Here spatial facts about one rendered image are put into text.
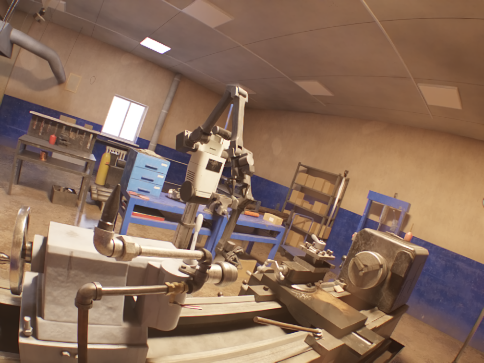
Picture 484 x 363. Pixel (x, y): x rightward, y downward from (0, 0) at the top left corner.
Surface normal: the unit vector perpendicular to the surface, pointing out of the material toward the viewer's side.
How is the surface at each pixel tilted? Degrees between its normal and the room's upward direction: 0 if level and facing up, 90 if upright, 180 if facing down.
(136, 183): 90
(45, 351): 90
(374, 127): 90
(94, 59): 90
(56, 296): 70
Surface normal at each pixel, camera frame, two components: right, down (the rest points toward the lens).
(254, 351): 0.65, -0.44
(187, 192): -0.64, -0.19
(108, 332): 0.66, -0.23
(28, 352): 0.57, 0.25
